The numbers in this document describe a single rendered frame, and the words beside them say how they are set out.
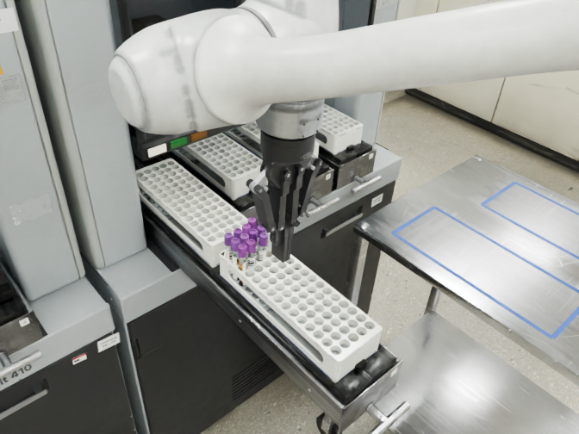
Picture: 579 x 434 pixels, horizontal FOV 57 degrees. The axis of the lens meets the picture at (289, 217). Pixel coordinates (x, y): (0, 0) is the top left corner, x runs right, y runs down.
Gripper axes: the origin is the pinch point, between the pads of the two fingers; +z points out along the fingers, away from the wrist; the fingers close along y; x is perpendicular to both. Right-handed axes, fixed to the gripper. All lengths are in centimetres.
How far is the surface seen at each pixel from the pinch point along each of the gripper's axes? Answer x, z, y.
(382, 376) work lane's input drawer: -22.1, 13.7, 2.2
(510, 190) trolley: -8, 12, 62
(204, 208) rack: 23.0, 8.1, 0.6
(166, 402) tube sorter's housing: 23, 61, -13
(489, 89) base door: 84, 68, 229
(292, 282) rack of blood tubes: -2.2, 8.2, 1.0
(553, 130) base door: 43, 75, 230
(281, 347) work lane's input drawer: -8.0, 14.0, -6.1
